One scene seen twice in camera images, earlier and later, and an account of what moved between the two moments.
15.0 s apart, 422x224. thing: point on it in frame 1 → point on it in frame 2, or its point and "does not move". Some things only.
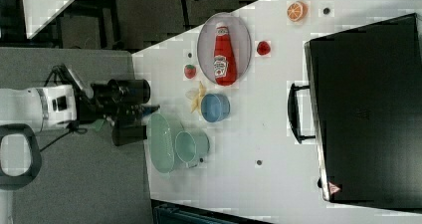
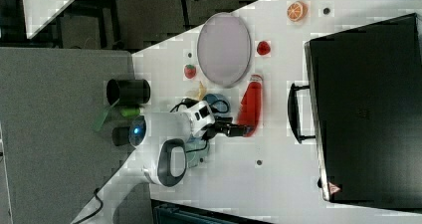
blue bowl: (215, 107) does not move
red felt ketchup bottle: (224, 62) → (250, 110)
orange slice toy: (297, 11) does not move
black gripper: (120, 102) → (224, 124)
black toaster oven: (365, 87) does not move
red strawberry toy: (263, 48) does not move
